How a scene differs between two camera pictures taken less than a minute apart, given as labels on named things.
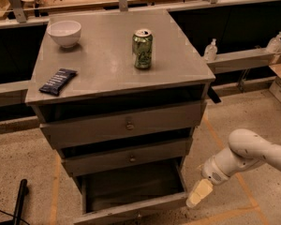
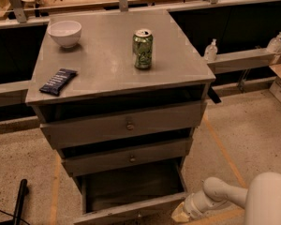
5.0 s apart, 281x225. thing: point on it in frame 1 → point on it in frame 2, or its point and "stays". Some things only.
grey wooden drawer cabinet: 121,93 stays
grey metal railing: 13,93 stays
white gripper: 213,172 → 190,205
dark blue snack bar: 56,83 stays
